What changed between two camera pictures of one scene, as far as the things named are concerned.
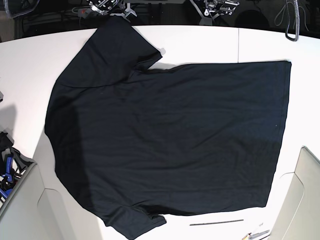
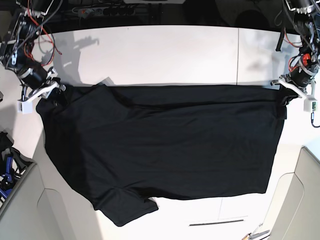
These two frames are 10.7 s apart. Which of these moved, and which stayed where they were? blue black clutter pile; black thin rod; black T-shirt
Moved: black T-shirt
Stayed: blue black clutter pile; black thin rod
